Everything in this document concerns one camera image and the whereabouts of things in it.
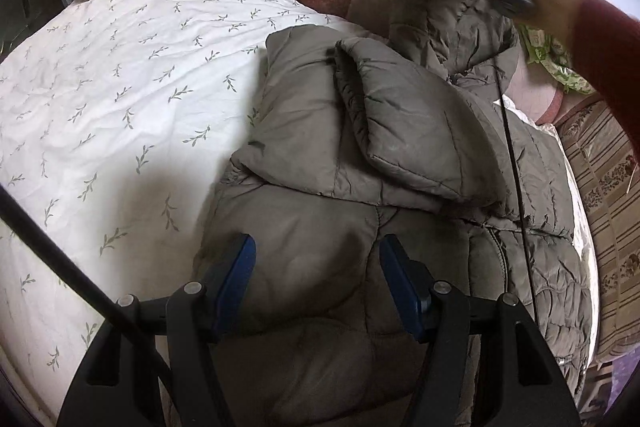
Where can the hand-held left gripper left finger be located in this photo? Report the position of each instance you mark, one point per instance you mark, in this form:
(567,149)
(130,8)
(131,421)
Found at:
(235,282)

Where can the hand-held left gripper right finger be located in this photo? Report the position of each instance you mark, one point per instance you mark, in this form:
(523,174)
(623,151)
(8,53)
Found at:
(400,282)

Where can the olive quilted jacket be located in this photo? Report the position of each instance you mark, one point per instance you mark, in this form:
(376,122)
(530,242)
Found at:
(310,132)

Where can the green patterned cloth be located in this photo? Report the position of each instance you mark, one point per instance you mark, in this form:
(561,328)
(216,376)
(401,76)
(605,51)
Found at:
(555,62)

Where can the white leaf-print bedsheet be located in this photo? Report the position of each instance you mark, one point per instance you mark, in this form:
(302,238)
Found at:
(125,107)

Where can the striped floral cushion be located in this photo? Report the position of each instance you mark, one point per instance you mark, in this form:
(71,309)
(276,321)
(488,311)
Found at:
(610,207)

